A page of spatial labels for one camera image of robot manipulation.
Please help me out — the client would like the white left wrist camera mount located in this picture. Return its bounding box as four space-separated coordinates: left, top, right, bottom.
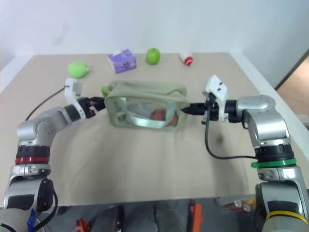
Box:
64 78 85 117

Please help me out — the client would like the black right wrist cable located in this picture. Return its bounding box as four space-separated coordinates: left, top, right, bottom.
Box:
202 113 258 160

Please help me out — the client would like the green plush toy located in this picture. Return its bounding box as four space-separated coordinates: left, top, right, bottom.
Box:
68 61 91 79

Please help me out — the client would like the red item inside pouch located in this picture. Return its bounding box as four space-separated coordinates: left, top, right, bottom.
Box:
150 109 180 127

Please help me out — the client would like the pile of cans and snacks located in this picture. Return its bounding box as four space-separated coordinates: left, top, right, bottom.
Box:
224 196 257 214

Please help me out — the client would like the red and black object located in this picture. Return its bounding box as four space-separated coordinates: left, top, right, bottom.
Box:
75 218 94 232

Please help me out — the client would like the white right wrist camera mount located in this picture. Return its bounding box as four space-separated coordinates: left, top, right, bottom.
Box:
201 75 229 121

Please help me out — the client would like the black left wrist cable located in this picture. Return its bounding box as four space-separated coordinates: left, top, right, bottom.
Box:
25 85 69 121

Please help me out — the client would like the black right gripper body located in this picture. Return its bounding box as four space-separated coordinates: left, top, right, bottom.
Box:
202 93 219 121

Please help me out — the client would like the purple tissue pack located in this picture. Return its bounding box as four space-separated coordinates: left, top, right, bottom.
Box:
107 49 137 74

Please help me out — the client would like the white bottle with red stripes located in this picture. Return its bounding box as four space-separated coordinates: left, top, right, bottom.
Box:
179 51 195 67

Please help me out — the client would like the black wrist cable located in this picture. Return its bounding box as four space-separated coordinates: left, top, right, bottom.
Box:
25 85 69 121
202 113 258 160

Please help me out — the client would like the green apple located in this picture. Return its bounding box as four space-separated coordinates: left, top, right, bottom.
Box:
145 48 161 66

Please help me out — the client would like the green pouch with clear window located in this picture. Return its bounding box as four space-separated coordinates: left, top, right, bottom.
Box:
104 80 190 133

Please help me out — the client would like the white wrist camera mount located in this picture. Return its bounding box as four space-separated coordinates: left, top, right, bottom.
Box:
201 75 229 121
64 78 85 117

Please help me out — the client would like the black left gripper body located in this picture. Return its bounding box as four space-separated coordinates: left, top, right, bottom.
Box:
77 96 96 119

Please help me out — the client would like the orange tool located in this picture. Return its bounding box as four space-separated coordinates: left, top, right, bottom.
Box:
189 203 202 232

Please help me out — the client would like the green plush keychain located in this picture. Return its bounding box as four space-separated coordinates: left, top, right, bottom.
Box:
100 85 112 98

